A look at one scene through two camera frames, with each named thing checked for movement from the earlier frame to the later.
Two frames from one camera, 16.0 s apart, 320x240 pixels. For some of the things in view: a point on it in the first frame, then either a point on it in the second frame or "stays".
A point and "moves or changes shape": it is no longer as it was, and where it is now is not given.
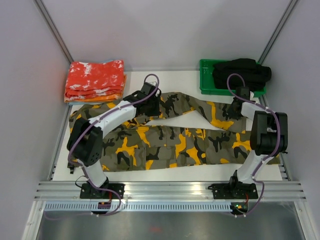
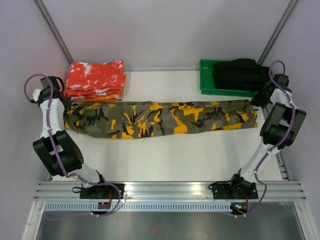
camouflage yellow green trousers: (168, 139) moves or changes shape
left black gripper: (156, 112) to (68, 105)
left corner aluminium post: (44, 12) stays
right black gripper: (231, 114) to (256, 100)
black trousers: (255, 75) stays
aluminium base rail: (272, 191) stays
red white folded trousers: (88, 79) stays
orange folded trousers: (114, 97) stays
